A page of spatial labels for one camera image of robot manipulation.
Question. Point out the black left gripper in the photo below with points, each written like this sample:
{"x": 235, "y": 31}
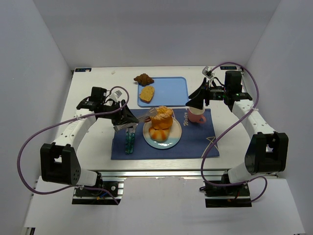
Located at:
{"x": 121, "y": 112}

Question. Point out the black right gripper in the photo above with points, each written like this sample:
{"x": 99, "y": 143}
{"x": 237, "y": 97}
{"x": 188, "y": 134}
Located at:
{"x": 207, "y": 92}

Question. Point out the orange ring cake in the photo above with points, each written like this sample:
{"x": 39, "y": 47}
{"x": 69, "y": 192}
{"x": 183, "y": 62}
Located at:
{"x": 163, "y": 119}

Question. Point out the white orange striped bun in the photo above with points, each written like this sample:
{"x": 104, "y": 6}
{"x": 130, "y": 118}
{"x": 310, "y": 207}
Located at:
{"x": 159, "y": 135}

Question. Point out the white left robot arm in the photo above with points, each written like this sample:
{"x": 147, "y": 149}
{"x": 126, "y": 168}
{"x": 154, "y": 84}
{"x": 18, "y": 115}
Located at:
{"x": 59, "y": 162}

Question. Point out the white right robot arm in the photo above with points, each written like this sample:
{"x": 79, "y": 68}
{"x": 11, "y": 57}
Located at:
{"x": 267, "y": 151}

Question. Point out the sliced loaf bread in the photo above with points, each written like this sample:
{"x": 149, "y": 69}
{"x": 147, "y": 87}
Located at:
{"x": 147, "y": 94}

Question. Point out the brown croissant bread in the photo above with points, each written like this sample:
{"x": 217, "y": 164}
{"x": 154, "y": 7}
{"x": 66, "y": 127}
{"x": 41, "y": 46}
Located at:
{"x": 144, "y": 79}

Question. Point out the pink mug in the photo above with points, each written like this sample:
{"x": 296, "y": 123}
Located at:
{"x": 196, "y": 115}

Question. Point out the light blue tray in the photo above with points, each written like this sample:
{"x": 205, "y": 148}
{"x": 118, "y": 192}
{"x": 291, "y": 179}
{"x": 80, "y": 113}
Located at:
{"x": 169, "y": 91}

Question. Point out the blue cloth placemat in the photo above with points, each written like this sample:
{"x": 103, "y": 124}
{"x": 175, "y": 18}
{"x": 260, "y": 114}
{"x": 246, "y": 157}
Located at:
{"x": 195, "y": 139}

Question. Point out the cream and blue plate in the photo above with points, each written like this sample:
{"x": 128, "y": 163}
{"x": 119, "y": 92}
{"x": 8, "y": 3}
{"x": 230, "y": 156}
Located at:
{"x": 173, "y": 138}

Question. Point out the knife with green handle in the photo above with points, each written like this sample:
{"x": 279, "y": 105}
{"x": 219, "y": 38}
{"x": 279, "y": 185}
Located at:
{"x": 130, "y": 141}

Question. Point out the spoon with green handle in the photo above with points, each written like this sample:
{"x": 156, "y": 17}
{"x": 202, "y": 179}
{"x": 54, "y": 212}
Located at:
{"x": 126, "y": 142}

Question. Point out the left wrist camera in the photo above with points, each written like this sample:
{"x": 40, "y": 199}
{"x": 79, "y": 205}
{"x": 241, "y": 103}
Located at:
{"x": 117, "y": 94}

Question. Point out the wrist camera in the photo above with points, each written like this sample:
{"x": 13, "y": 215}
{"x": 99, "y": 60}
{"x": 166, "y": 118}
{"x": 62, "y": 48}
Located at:
{"x": 207, "y": 72}
{"x": 117, "y": 94}

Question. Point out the fork with green handle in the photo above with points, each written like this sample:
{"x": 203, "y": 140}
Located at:
{"x": 132, "y": 132}

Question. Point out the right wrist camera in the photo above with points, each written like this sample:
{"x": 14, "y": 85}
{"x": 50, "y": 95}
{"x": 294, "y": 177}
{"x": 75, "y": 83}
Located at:
{"x": 207, "y": 72}

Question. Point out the aluminium table frame rail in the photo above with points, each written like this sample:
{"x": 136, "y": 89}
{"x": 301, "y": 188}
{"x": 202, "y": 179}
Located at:
{"x": 209, "y": 174}

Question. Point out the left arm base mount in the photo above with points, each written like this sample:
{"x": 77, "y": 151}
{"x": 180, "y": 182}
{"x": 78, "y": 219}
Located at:
{"x": 83, "y": 196}

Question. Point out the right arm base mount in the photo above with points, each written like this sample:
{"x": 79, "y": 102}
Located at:
{"x": 226, "y": 197}

